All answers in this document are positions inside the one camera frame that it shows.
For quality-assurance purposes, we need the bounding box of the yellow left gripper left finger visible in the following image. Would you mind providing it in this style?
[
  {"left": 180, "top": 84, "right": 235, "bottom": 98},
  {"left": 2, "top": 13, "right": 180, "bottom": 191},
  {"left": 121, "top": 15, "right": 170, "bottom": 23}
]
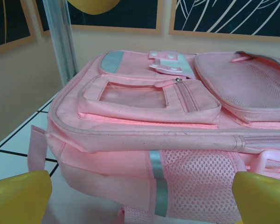
[{"left": 0, "top": 169, "right": 53, "bottom": 224}]

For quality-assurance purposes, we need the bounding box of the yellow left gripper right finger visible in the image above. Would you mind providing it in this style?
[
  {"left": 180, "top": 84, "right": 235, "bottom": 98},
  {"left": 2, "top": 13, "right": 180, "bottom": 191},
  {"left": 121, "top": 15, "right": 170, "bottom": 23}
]
[{"left": 232, "top": 170, "right": 280, "bottom": 224}]

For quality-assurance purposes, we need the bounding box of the aluminium corner post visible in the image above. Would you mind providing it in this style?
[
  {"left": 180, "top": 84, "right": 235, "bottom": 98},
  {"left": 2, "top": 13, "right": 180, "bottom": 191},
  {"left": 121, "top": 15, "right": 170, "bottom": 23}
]
[{"left": 43, "top": 0, "right": 79, "bottom": 88}]

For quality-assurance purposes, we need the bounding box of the pink student backpack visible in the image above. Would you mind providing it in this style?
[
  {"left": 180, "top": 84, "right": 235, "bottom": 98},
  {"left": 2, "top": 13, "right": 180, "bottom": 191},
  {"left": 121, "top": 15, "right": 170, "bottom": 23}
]
[{"left": 27, "top": 50, "right": 280, "bottom": 224}]

